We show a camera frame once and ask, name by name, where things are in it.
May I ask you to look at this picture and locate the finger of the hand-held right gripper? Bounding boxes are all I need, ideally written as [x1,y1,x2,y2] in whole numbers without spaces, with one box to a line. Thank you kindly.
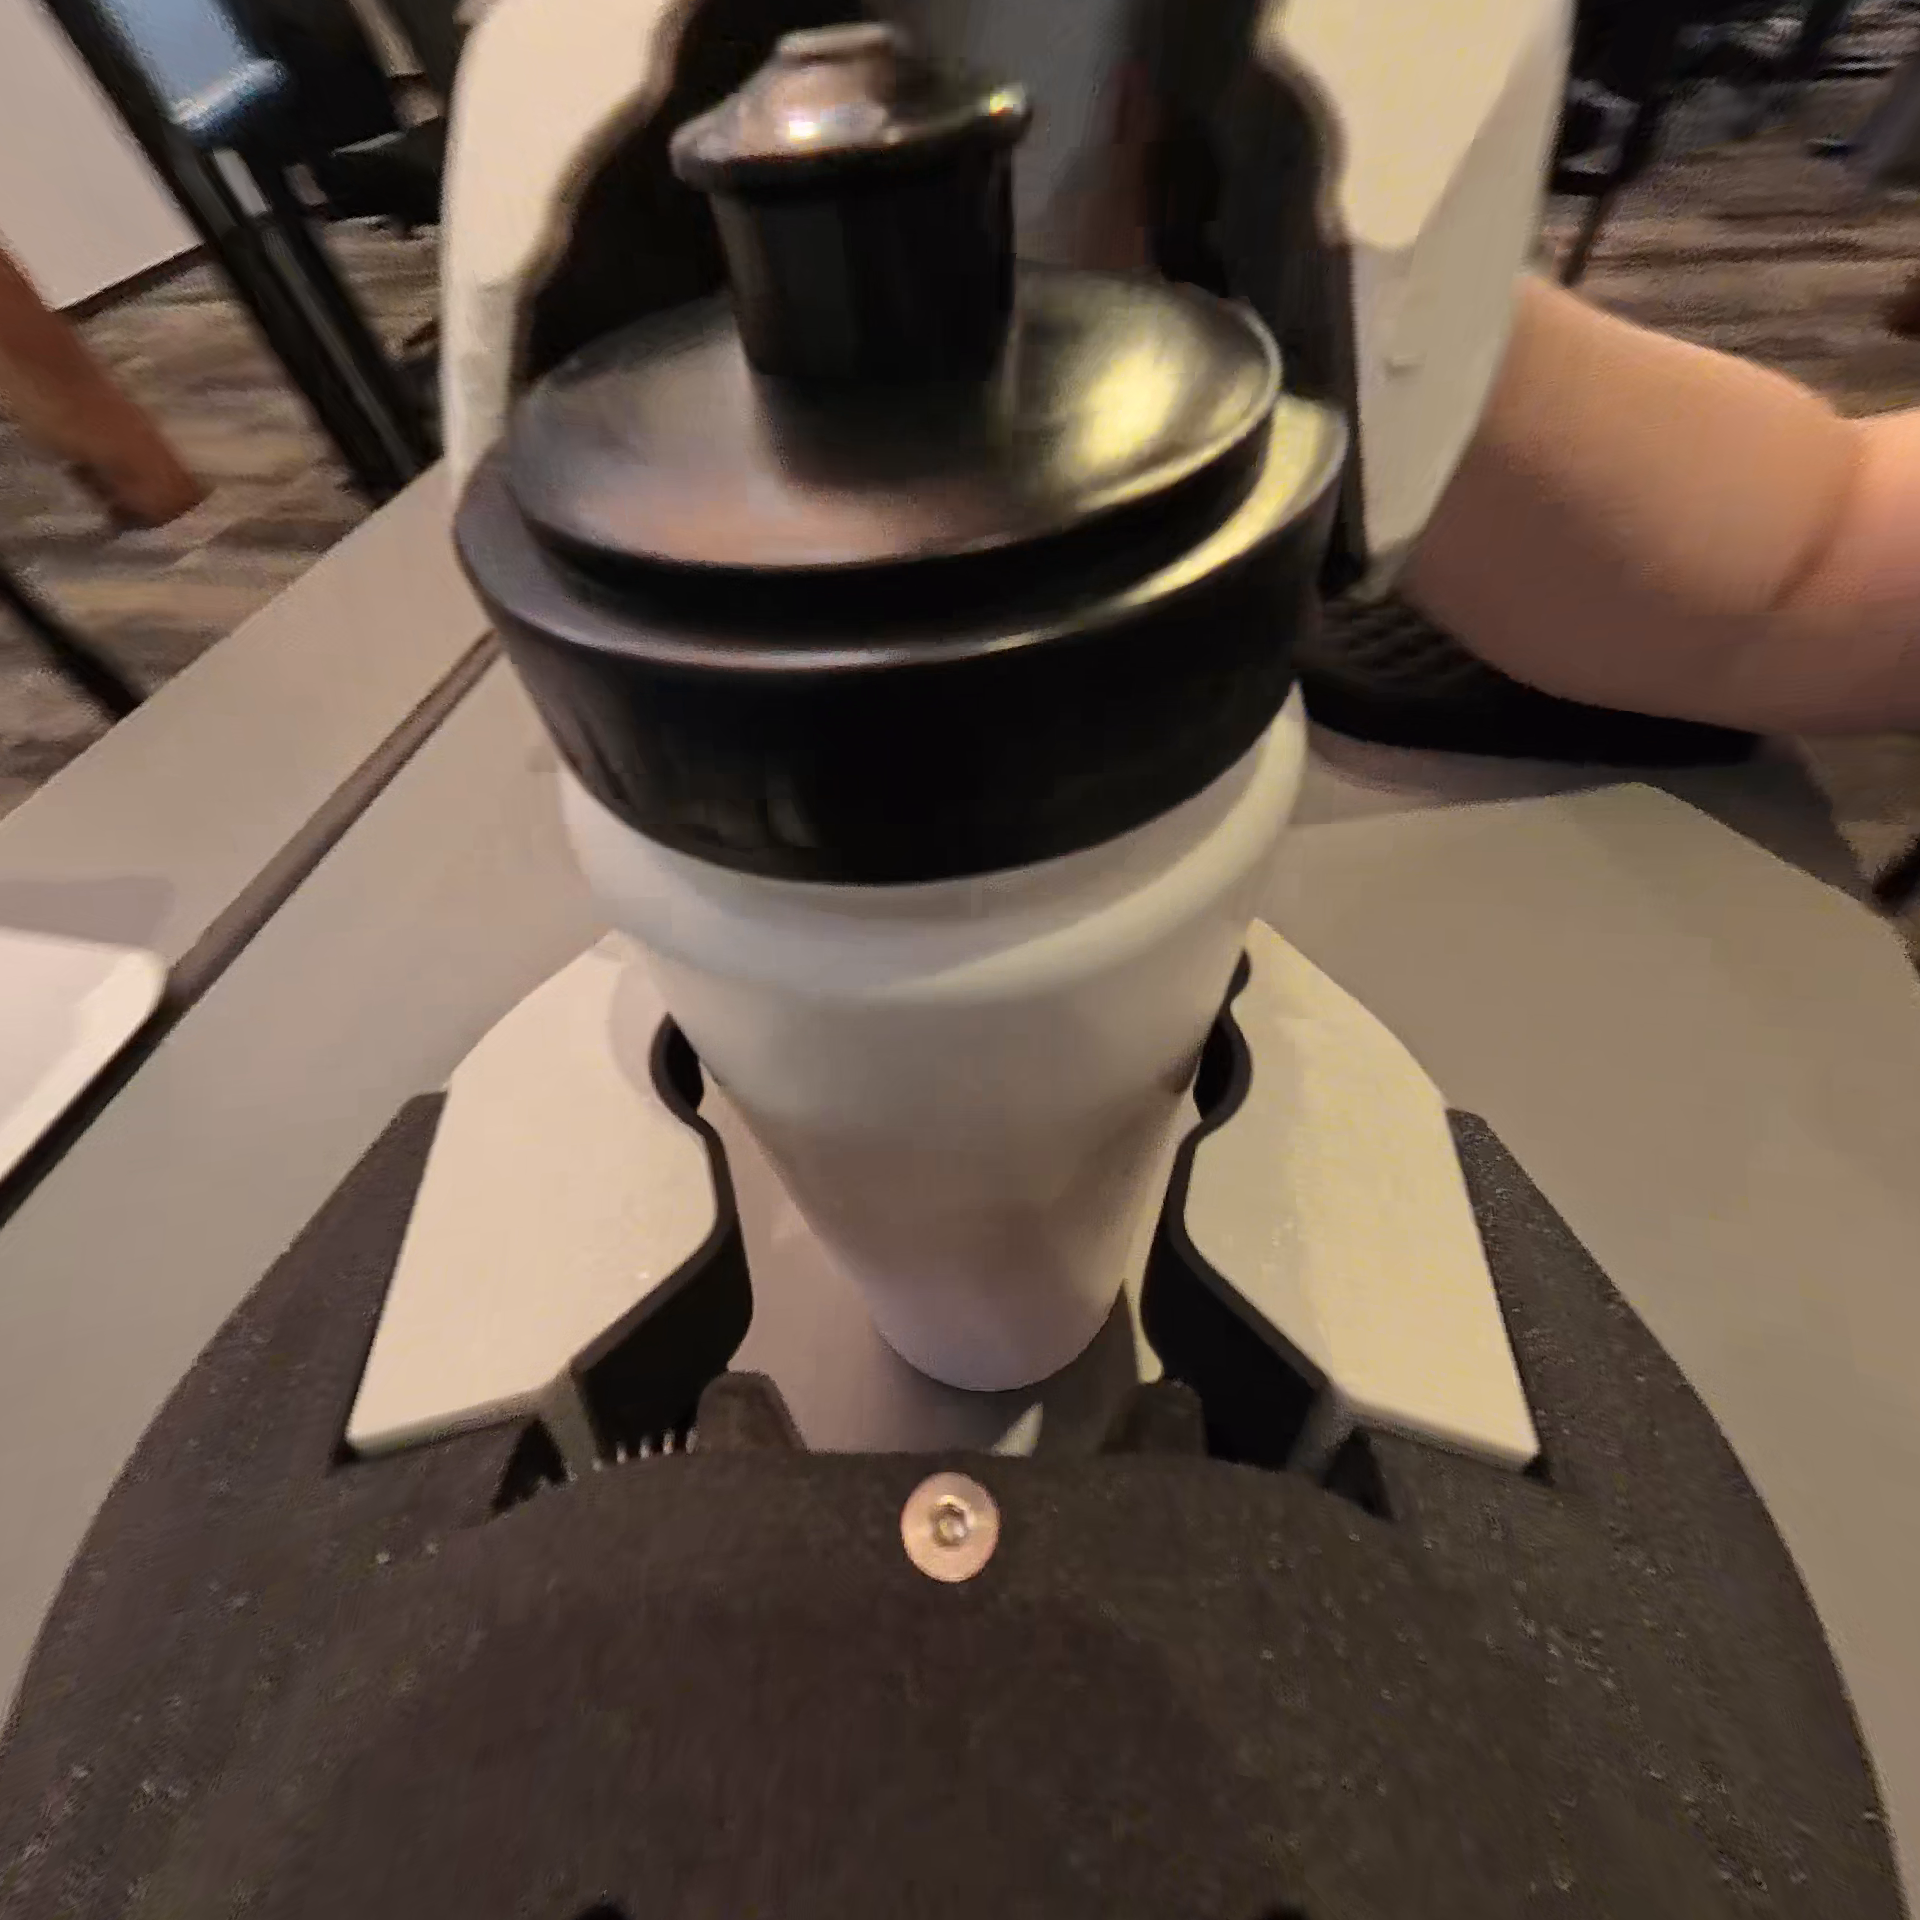
[1262,0,1579,589]
[440,0,714,505]

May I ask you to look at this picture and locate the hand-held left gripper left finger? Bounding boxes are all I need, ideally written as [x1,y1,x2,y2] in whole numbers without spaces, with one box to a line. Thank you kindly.
[345,930,756,1478]

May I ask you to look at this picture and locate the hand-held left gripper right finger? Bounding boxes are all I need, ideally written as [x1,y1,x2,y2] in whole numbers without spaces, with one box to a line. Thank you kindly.
[1142,921,1545,1478]

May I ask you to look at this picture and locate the white plastic bottle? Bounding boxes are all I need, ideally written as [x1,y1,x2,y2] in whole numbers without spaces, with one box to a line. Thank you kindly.
[558,706,1308,1390]

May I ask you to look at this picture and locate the black bottle lid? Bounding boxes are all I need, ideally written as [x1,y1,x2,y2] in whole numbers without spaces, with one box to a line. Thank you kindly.
[453,24,1348,889]

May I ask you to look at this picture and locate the person's right forearm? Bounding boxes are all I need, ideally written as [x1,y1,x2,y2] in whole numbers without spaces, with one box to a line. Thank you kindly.
[1411,275,1920,739]

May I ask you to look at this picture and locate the dark office chair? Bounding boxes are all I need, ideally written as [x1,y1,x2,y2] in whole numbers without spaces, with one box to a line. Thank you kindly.
[113,0,453,243]

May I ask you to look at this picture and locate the white stand base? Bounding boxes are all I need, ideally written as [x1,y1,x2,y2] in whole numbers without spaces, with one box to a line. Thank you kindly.
[0,927,170,1188]

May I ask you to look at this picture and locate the black metal table frame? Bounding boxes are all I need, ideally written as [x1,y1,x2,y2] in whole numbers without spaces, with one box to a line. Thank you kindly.
[47,0,437,497]

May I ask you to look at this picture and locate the wooden post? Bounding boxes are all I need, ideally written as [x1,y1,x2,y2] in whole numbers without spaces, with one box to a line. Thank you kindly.
[0,247,206,531]

